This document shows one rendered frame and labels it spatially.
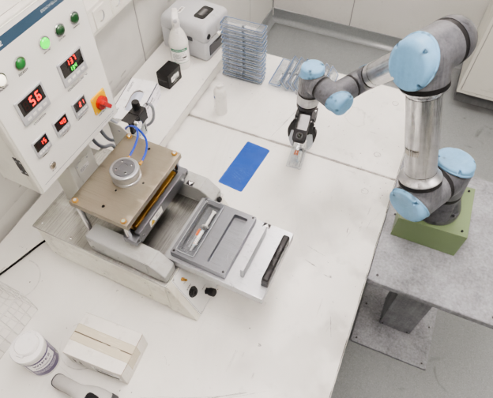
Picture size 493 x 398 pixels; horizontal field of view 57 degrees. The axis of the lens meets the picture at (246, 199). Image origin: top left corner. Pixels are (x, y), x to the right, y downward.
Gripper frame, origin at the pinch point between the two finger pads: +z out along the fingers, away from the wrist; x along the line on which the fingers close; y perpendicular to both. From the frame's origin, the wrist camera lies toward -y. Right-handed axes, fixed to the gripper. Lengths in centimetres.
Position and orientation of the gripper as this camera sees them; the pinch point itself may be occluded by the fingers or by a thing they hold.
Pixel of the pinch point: (299, 146)
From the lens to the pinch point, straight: 170.9
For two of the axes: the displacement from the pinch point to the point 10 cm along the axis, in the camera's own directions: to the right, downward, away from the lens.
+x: -9.5, -2.6, 1.7
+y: 3.1, -7.8, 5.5
